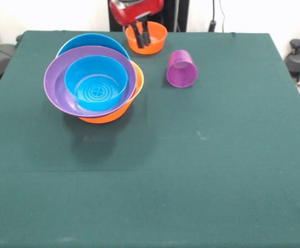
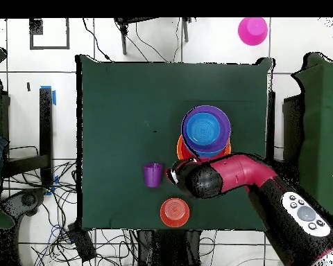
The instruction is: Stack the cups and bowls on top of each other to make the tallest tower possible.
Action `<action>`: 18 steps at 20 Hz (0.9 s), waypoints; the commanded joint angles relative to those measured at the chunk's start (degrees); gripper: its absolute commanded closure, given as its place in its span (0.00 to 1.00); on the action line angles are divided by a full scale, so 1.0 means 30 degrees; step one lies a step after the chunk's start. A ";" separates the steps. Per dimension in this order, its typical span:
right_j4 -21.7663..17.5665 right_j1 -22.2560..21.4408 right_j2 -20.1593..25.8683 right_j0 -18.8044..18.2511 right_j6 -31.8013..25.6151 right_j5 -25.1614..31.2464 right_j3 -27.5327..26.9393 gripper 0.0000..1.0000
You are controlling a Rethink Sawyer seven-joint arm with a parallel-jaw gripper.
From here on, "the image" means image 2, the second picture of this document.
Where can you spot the dark green table cloth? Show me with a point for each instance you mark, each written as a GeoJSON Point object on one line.
{"type": "Point", "coordinates": [127, 83]}

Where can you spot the small blue bowl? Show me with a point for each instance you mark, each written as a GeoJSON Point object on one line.
{"type": "Point", "coordinates": [204, 128]}

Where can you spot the black camera tripod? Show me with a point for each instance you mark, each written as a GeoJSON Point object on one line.
{"type": "Point", "coordinates": [124, 41]}

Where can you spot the small red-orange bowl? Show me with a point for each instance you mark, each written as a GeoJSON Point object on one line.
{"type": "Point", "coordinates": [174, 212]}

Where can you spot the wide red-orange bowl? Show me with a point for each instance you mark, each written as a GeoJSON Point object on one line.
{"type": "Point", "coordinates": [186, 153]}

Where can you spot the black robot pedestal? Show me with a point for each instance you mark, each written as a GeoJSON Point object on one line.
{"type": "Point", "coordinates": [169, 243]}

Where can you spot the large orange bowl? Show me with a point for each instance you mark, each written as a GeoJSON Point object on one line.
{"type": "Point", "coordinates": [179, 149]}

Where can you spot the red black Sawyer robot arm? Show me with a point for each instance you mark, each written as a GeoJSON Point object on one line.
{"type": "Point", "coordinates": [252, 171]}

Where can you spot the wide purple bowl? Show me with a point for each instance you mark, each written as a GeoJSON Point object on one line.
{"type": "Point", "coordinates": [224, 122]}

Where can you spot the black power strip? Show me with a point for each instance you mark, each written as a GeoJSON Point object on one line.
{"type": "Point", "coordinates": [83, 245]}

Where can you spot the large pink bowl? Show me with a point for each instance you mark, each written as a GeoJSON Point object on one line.
{"type": "Point", "coordinates": [252, 32]}

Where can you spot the purple cup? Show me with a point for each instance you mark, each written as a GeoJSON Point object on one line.
{"type": "Point", "coordinates": [152, 176]}

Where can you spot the grey square floor frame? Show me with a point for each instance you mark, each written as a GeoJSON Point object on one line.
{"type": "Point", "coordinates": [50, 48]}

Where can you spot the black metal stand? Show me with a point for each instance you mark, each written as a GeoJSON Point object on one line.
{"type": "Point", "coordinates": [45, 124]}

